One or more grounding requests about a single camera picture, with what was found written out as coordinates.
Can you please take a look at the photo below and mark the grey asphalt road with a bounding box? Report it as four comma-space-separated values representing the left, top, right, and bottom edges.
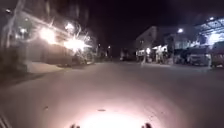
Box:
0, 60, 224, 128

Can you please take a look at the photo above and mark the pale building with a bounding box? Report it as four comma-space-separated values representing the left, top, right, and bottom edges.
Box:
134, 25, 159, 63

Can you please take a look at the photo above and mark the building with bright lamps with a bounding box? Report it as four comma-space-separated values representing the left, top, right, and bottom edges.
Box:
0, 9, 98, 68

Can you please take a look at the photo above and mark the raised pavement strip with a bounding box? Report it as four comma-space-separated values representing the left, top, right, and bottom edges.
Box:
0, 61, 73, 84

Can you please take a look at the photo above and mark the parked vehicle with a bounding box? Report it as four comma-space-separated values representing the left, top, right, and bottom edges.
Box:
186, 46, 213, 67

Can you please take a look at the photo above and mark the building with lit canopy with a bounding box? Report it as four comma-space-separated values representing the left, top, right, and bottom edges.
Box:
173, 16, 224, 68

